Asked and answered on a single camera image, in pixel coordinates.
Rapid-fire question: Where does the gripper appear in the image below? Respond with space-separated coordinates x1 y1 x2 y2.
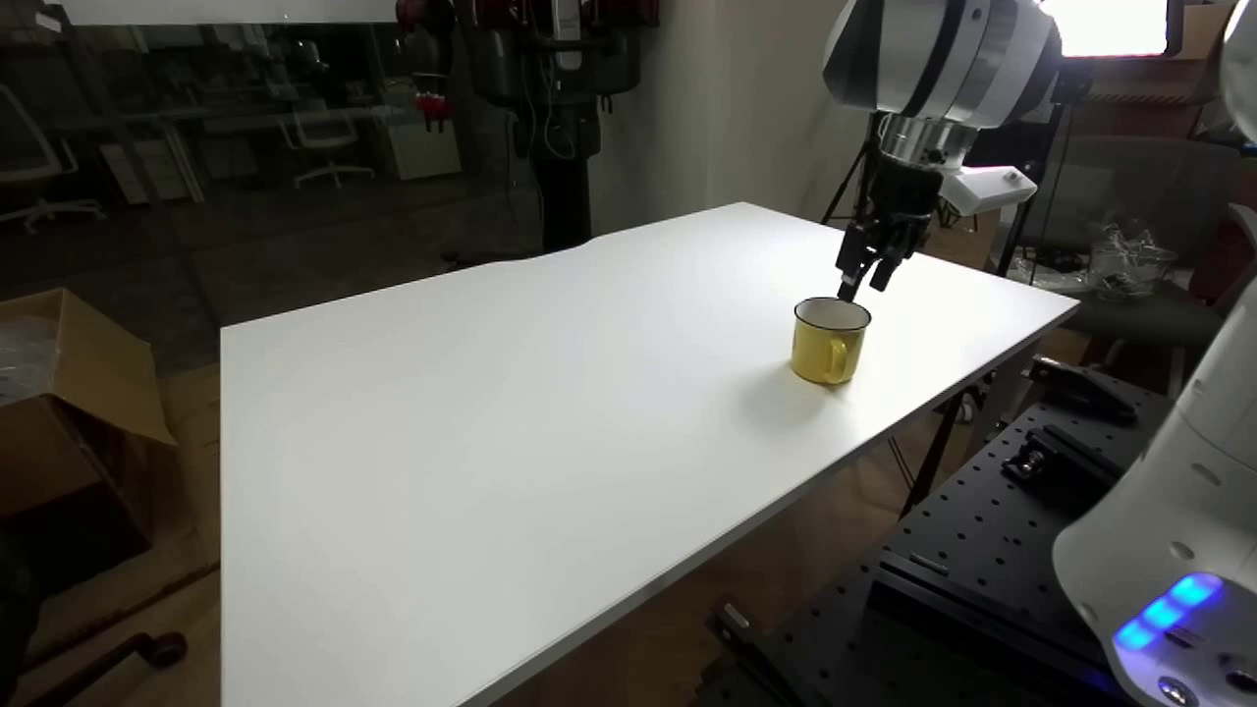
836 155 946 302

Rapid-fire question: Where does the yellow enamel mug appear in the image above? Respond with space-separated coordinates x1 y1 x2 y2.
791 297 873 386

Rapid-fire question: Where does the black clamp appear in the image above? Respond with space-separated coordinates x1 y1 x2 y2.
1027 355 1140 426
709 602 779 671
1000 424 1122 494

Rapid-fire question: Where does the clear plastic bag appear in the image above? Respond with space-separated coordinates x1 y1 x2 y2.
1088 224 1177 298

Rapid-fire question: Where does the grey armchair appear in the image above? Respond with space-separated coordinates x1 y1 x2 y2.
1019 134 1240 347

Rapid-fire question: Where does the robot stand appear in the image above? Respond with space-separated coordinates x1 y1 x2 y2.
695 355 1172 707

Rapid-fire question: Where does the light panel on stand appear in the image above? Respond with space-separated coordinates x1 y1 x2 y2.
994 0 1184 278

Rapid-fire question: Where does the dark red robot machine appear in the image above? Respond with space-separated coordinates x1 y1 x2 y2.
396 0 661 254

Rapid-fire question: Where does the white office chair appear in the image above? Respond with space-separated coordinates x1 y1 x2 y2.
277 96 377 190
0 82 106 235

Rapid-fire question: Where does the cardboard box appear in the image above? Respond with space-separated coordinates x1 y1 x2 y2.
0 287 179 595

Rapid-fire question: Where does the black caster wheel bar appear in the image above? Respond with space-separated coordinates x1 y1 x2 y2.
27 630 190 707

